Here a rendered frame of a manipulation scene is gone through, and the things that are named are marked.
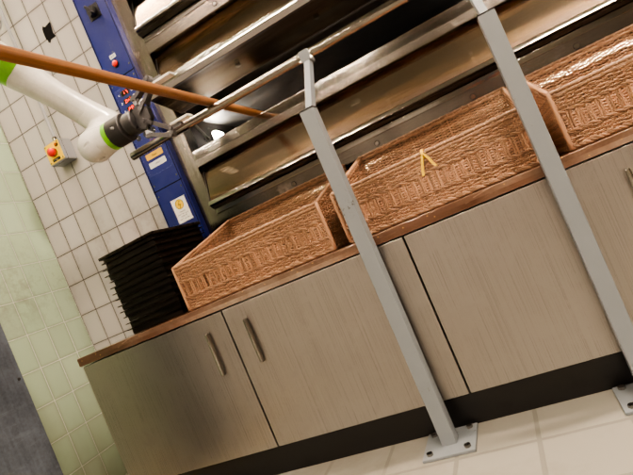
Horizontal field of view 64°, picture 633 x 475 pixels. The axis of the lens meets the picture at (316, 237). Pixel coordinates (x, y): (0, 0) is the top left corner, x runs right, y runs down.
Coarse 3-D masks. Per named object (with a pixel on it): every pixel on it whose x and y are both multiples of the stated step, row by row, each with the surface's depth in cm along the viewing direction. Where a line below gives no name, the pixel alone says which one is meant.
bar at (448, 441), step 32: (480, 0) 123; (352, 32) 150; (288, 64) 156; (512, 64) 116; (512, 96) 117; (320, 128) 132; (544, 128) 115; (320, 160) 133; (544, 160) 116; (352, 192) 135; (352, 224) 133; (576, 224) 116; (384, 288) 132; (608, 288) 115; (416, 352) 131; (416, 384) 132; (448, 416) 134; (448, 448) 130
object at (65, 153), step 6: (60, 138) 229; (48, 144) 229; (60, 144) 227; (66, 144) 230; (72, 144) 233; (60, 150) 227; (66, 150) 229; (72, 150) 232; (48, 156) 230; (54, 156) 229; (60, 156) 228; (66, 156) 227; (72, 156) 230; (54, 162) 229; (60, 162) 230; (66, 162) 233
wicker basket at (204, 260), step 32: (288, 192) 198; (320, 192) 193; (224, 224) 204; (256, 224) 203; (288, 224) 150; (320, 224) 190; (192, 256) 177; (224, 256) 159; (256, 256) 155; (288, 256) 151; (192, 288) 164; (224, 288) 160
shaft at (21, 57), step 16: (0, 48) 95; (16, 48) 99; (32, 64) 103; (48, 64) 106; (64, 64) 110; (80, 64) 115; (96, 80) 120; (112, 80) 124; (128, 80) 129; (176, 96) 150; (192, 96) 158; (240, 112) 190; (256, 112) 201
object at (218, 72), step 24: (312, 0) 175; (336, 0) 180; (360, 0) 184; (264, 24) 181; (288, 24) 183; (312, 24) 188; (240, 48) 187; (264, 48) 193; (288, 48) 198; (192, 72) 193; (216, 72) 197; (240, 72) 203
